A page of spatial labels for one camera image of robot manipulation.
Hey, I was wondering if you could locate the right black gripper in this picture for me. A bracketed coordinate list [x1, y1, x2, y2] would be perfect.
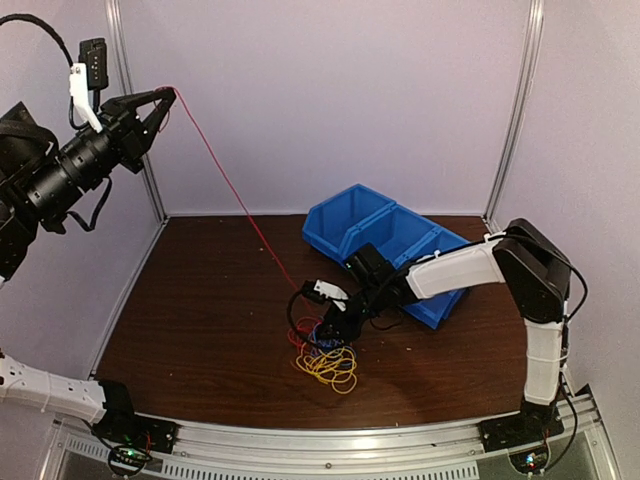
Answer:
[317, 281, 387, 339]

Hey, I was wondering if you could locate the red cable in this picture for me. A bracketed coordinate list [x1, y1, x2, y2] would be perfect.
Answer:
[157, 86, 331, 359]

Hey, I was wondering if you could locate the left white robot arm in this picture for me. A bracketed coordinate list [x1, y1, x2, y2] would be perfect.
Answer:
[1, 87, 176, 444]

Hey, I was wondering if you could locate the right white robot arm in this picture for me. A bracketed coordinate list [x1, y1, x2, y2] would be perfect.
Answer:
[301, 218, 572, 442]

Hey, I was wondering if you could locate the blue bin near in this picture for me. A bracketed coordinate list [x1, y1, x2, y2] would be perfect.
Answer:
[394, 227, 469, 330]

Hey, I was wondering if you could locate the blue bin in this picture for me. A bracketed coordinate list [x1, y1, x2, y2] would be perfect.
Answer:
[339, 205, 443, 267]
[394, 227, 469, 330]
[302, 184, 396, 262]

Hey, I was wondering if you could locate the blue bin far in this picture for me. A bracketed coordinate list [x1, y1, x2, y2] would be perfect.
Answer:
[302, 184, 396, 262]

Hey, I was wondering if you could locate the blue bin middle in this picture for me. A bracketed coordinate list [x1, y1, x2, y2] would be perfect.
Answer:
[339, 205, 443, 267]

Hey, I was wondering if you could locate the blue cable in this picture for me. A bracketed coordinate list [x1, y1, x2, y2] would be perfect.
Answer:
[304, 324, 351, 364]

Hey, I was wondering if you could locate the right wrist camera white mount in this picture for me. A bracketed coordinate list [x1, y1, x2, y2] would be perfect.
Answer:
[301, 280, 350, 312]

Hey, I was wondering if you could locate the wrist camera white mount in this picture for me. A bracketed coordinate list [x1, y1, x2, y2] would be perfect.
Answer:
[301, 280, 350, 312]
[69, 37, 109, 133]

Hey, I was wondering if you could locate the yellow cable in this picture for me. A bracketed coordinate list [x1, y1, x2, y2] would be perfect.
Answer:
[294, 344, 359, 396]

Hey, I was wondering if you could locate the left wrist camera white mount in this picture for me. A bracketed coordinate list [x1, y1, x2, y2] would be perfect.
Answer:
[69, 37, 109, 133]

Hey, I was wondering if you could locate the left aluminium frame post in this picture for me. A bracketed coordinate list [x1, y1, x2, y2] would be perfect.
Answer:
[103, 0, 169, 224]

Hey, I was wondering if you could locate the aluminium frame post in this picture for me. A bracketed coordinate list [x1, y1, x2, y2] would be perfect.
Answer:
[103, 0, 169, 224]
[482, 0, 545, 231]

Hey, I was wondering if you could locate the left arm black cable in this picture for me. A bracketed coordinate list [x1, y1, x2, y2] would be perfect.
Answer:
[0, 14, 76, 69]

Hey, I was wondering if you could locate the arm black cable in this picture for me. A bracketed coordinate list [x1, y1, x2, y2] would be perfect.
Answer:
[285, 234, 589, 446]
[0, 14, 76, 69]

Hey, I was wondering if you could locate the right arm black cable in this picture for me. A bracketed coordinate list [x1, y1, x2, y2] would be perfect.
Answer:
[285, 234, 589, 446]

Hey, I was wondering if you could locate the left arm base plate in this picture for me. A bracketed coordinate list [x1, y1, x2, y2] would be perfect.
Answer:
[92, 413, 178, 454]

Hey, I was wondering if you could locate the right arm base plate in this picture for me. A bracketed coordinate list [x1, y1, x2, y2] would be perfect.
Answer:
[479, 412, 564, 452]

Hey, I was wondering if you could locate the front aluminium rail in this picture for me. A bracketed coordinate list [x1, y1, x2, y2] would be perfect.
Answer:
[36, 390, 624, 479]

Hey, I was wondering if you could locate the right aluminium frame post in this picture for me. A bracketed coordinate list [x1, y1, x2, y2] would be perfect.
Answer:
[482, 0, 545, 231]

